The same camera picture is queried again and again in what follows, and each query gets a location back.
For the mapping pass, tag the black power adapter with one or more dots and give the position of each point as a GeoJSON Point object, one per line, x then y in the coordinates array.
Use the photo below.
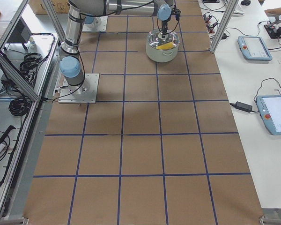
{"type": "Point", "coordinates": [243, 107]}

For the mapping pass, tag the yellow corn cob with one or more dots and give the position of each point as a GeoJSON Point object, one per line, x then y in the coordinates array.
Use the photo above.
{"type": "Point", "coordinates": [166, 46]}

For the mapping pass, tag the teach pendant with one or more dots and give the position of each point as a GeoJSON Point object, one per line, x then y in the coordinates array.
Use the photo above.
{"type": "Point", "coordinates": [270, 111]}
{"type": "Point", "coordinates": [254, 48]}

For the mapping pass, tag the pale green electric pot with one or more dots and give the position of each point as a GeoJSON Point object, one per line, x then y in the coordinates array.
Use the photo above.
{"type": "Point", "coordinates": [161, 55]}

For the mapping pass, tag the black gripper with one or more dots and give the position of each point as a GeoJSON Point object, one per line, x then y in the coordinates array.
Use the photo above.
{"type": "Point", "coordinates": [164, 25]}

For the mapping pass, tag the glass pot lid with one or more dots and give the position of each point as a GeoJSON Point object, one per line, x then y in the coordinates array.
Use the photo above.
{"type": "Point", "coordinates": [155, 38]}

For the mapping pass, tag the aluminium frame post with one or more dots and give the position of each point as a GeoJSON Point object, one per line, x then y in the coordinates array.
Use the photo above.
{"type": "Point", "coordinates": [223, 25]}

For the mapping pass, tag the far teach pendant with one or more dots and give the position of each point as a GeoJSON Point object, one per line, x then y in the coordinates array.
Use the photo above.
{"type": "Point", "coordinates": [254, 48]}

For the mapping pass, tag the near teach pendant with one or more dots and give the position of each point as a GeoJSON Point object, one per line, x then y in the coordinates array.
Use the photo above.
{"type": "Point", "coordinates": [270, 111]}

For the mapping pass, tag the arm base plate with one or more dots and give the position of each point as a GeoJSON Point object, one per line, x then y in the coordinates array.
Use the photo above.
{"type": "Point", "coordinates": [91, 93]}
{"type": "Point", "coordinates": [100, 28]}

